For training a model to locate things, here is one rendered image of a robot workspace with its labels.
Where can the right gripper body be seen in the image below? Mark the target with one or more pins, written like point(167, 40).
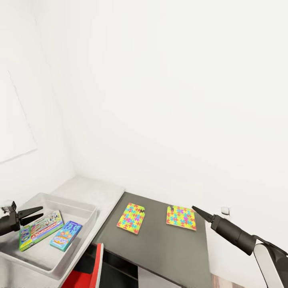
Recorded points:
point(226, 229)

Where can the board game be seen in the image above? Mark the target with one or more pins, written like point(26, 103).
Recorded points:
point(65, 236)
point(39, 229)

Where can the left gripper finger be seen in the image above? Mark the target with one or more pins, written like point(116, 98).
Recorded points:
point(22, 214)
point(26, 221)

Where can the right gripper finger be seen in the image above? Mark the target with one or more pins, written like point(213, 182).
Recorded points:
point(207, 216)

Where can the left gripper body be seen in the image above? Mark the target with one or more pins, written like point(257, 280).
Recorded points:
point(8, 224)

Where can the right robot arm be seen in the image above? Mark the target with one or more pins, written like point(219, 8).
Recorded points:
point(272, 260)

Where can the jigsaw puzzle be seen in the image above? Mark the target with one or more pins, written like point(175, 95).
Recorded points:
point(132, 218)
point(182, 217)

